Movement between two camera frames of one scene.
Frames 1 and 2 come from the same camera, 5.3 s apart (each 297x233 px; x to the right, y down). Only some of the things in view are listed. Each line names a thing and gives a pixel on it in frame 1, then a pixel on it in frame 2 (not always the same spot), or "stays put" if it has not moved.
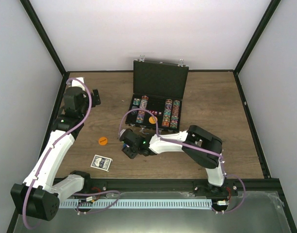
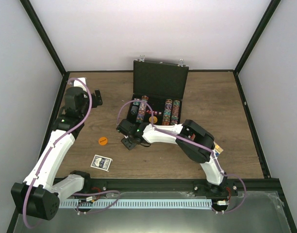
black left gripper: [97, 102] stays put
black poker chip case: [158, 88] stays put
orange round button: [152, 120] stays put
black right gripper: [130, 154] to [129, 146]
